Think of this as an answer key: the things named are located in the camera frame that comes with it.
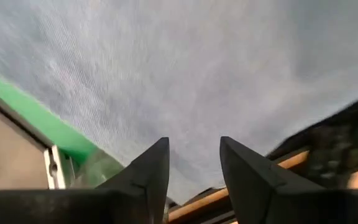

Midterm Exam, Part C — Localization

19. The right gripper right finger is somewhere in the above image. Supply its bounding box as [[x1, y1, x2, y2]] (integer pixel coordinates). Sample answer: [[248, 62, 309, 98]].
[[219, 136, 358, 224]]

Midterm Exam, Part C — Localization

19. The green table mat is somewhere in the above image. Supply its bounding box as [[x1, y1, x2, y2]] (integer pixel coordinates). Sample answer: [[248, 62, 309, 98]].
[[0, 65, 126, 189]]

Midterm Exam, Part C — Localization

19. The blue denim garment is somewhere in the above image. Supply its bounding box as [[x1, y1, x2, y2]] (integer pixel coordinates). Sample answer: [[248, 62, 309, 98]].
[[0, 0, 358, 205]]

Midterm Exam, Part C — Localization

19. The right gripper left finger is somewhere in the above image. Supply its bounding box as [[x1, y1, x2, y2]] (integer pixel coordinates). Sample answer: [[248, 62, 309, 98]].
[[0, 136, 170, 224]]

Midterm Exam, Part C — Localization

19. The white frame bracket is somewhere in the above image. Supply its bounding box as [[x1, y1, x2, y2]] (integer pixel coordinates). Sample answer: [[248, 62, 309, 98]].
[[44, 144, 67, 190]]

